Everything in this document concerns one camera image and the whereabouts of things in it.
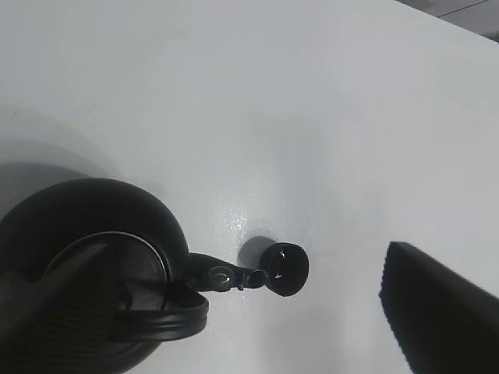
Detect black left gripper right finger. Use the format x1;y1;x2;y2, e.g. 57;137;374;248
379;242;498;373

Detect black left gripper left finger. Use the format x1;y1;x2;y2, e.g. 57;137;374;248
1;244;109;373

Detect black round teapot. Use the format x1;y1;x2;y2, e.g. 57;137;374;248
1;178;267;373

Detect small black teacup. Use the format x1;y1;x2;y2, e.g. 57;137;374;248
259;242;310;297

